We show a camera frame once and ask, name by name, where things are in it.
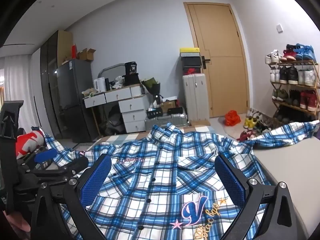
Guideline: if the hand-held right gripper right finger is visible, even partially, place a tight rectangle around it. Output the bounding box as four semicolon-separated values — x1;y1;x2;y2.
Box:
214;154;300;240

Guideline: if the black door handle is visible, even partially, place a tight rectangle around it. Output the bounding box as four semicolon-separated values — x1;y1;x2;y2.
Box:
200;55;211;69

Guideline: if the flat black box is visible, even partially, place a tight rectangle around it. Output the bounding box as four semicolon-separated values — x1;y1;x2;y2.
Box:
165;107;184;117

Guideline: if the black bag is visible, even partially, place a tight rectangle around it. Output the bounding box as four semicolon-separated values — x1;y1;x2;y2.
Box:
124;61;142;85

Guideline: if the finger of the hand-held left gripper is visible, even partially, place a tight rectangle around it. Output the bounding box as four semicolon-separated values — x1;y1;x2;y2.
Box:
17;149;58;167
26;156;89;185

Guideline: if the red white pillow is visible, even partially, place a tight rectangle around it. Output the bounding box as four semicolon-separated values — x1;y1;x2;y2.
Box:
15;127;45;159

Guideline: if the open cardboard box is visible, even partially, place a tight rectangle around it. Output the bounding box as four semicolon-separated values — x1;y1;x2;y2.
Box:
76;48;97;62

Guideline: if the brown cardboard box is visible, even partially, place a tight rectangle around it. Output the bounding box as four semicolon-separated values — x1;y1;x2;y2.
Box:
160;99;178;110

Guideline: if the dark glass wardrobe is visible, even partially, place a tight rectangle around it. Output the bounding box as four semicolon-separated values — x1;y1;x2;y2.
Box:
40;29;74;138

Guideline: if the checked bed sheet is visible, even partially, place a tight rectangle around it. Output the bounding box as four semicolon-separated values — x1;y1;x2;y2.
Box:
82;124;218;153

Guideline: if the grey drawer cabinet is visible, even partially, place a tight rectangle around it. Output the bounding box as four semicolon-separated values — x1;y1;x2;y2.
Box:
182;74;210;122

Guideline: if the grey fridge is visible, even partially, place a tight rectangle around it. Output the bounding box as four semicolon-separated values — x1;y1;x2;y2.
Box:
55;59;99;143

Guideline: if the dark backpack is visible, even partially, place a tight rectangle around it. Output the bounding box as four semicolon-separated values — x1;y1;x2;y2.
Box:
101;105;125;135

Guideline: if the grey metal frame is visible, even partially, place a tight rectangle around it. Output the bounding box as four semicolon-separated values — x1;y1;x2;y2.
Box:
97;64;125;78

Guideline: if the person's left hand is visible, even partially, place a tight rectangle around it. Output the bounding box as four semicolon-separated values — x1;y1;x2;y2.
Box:
1;210;32;234

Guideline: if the white curtain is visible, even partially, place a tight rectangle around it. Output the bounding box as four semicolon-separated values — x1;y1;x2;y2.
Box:
0;55;42;130

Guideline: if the dark wrapped bouquet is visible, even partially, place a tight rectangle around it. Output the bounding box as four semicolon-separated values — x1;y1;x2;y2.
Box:
142;78;162;97

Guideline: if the black shoe box red logo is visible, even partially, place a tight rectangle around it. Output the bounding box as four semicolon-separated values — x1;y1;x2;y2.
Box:
182;66;202;75

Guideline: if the pile of shoes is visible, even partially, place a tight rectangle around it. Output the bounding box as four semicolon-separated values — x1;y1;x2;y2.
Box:
236;107;278;142

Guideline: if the blue plaid shirt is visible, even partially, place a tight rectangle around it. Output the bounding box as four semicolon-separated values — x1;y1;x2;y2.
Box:
42;121;320;240

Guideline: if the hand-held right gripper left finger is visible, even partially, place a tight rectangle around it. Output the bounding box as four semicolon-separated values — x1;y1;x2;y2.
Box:
30;154;113;240

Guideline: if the orange plastic bag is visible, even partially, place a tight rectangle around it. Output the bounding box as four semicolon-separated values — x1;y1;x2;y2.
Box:
224;110;241;126

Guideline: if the white kettle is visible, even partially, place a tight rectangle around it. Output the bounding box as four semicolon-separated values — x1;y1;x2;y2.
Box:
94;77;106;92

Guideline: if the white drawer desk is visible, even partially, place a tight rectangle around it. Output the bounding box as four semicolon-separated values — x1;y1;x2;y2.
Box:
83;84;150;133

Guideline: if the wooden shoe rack with shoes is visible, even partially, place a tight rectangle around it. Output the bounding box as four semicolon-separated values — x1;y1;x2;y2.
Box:
265;43;320;124

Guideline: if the grey mattress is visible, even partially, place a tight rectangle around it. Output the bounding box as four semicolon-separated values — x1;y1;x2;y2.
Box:
246;132;320;240

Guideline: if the black crate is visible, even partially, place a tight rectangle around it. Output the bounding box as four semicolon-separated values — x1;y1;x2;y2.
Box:
146;107;163;119

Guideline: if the silver suitcase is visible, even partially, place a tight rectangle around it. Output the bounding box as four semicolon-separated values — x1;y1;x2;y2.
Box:
144;114;188;130

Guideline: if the wooden door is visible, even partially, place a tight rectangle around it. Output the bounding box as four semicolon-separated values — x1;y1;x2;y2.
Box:
184;2;250;118

